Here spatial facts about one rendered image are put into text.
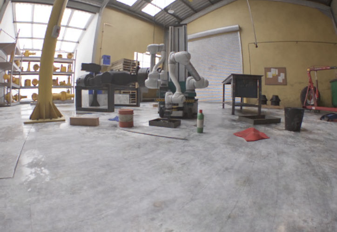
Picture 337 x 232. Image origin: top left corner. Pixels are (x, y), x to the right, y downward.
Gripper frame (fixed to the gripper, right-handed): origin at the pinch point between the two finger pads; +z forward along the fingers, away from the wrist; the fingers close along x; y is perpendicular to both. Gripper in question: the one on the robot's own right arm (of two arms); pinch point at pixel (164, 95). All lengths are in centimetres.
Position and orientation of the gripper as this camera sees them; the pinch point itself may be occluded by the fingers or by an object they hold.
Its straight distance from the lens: 213.9
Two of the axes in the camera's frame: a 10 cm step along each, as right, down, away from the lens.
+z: -0.1, 10.0, 0.7
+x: -9.7, -0.3, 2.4
